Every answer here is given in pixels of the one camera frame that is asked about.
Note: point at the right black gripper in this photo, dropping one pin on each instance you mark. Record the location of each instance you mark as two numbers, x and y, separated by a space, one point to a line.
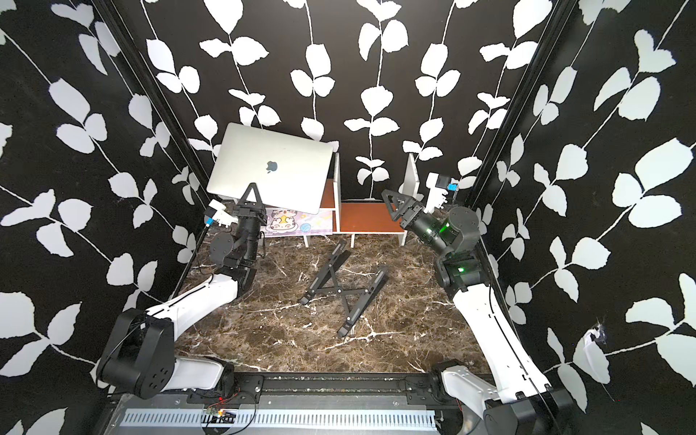
414 217

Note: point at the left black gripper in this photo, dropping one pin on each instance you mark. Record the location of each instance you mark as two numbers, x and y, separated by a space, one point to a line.
252 216

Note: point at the silver laptop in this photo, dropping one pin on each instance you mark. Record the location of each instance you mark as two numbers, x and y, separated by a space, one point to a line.
290 172

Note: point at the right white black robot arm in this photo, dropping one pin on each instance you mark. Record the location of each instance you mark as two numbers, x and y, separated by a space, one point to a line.
520 400

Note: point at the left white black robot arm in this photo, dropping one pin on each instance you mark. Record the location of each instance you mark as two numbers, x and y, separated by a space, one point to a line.
139 357

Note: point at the black folding laptop stand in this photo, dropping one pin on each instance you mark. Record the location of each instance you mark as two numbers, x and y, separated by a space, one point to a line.
354 300

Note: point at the white and brown desk shelf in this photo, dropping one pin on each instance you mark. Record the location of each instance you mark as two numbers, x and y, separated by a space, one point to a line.
367 217

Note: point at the purple cartoon spiral notebook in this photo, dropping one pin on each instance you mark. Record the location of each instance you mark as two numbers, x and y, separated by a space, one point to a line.
292 223

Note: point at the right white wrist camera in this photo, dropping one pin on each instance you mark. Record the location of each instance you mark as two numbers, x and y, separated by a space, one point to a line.
440 188

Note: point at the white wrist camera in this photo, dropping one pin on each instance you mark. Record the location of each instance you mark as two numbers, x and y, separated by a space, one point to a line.
440 188
216 214

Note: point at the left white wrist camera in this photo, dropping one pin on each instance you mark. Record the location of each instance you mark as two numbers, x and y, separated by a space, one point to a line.
216 214

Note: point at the black base rail with vents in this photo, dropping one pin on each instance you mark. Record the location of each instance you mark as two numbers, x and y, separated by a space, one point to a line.
298 403

